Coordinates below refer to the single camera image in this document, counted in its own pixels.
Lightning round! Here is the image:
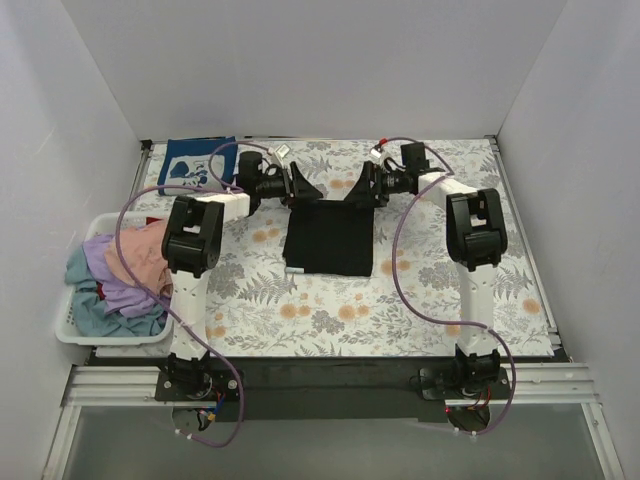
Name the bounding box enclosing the black t shirt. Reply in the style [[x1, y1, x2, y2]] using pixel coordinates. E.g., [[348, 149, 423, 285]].
[[283, 201, 374, 277]]

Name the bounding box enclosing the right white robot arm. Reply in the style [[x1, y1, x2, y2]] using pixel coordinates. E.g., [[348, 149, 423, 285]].
[[345, 137, 508, 398]]

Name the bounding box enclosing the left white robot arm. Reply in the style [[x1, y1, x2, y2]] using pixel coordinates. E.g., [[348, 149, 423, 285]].
[[162, 151, 323, 400]]

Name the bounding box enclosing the floral table cloth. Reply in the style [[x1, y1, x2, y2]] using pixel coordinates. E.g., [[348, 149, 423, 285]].
[[124, 137, 557, 358]]

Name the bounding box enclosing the folded blue printed t shirt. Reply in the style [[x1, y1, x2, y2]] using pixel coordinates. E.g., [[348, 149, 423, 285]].
[[158, 137, 238, 196]]

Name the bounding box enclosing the pink t shirt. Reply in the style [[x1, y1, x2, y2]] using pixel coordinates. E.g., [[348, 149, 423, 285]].
[[120, 220, 173, 296]]

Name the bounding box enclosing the lilac t shirt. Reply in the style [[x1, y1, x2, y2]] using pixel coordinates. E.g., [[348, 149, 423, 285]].
[[82, 234, 156, 318]]

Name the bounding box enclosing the light blue t shirt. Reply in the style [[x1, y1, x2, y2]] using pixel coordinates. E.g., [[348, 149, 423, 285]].
[[64, 247, 167, 338]]

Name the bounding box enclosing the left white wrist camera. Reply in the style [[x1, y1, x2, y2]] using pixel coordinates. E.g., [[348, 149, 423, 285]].
[[267, 144, 291, 167]]

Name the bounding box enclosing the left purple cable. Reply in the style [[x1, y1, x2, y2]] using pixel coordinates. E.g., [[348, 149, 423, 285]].
[[114, 140, 277, 448]]

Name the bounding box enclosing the purple cable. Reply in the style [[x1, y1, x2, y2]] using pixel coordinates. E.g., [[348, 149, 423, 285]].
[[370, 135, 517, 437], [114, 140, 277, 448]]

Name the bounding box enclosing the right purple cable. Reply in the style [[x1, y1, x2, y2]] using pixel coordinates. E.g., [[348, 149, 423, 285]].
[[370, 135, 517, 437]]

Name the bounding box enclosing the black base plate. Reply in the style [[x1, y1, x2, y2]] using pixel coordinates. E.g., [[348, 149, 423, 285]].
[[154, 357, 510, 423]]

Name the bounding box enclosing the aluminium frame rail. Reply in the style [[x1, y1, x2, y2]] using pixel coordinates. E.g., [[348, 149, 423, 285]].
[[42, 362, 624, 479]]

